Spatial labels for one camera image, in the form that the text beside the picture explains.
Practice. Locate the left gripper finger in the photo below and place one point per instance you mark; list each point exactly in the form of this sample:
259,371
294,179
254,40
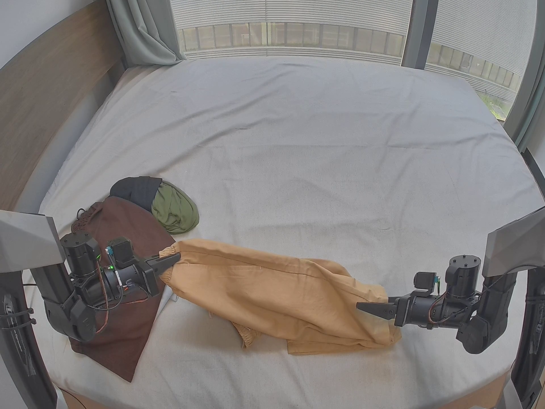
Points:
164,260
164,271

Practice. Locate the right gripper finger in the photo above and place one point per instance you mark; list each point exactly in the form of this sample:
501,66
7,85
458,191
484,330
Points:
381,311
394,301

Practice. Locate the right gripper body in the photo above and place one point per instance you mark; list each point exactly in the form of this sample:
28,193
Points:
415,311

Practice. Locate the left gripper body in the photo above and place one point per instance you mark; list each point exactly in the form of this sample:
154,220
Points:
127,277

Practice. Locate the tan shorts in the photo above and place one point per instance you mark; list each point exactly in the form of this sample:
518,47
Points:
276,288

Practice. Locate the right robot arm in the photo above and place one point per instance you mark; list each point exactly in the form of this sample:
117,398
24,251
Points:
511,245

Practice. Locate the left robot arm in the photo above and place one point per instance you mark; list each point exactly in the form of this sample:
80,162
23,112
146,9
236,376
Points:
25,245

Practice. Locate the bed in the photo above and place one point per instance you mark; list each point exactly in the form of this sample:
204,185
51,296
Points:
298,143

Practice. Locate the white garment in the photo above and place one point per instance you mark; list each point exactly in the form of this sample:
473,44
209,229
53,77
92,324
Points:
172,297

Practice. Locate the brown shorts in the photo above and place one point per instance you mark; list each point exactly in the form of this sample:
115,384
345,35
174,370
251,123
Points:
132,228

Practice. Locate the green garment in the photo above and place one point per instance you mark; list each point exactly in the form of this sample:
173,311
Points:
174,211

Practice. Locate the black garment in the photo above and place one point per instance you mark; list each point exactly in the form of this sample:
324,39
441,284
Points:
132,190

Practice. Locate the grey-green curtain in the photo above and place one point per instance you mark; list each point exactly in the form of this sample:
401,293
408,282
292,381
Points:
140,24

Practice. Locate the window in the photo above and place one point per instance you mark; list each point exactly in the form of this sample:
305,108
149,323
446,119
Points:
298,7

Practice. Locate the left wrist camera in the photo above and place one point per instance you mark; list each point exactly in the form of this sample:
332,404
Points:
120,249

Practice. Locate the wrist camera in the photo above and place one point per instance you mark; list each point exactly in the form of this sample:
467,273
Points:
120,249
423,280

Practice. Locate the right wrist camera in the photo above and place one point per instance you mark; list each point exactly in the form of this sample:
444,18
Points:
423,280

